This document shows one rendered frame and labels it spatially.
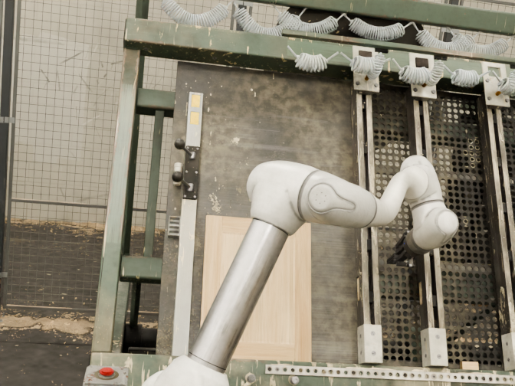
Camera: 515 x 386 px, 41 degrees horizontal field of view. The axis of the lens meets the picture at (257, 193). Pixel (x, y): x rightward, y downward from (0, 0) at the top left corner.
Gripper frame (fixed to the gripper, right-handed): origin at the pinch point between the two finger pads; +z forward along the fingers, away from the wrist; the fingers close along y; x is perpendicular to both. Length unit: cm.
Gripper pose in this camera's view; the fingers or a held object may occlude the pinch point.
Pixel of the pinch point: (394, 259)
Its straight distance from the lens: 243.3
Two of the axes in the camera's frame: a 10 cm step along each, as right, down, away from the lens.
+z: -2.0, 3.7, 9.1
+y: 0.3, -9.2, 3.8
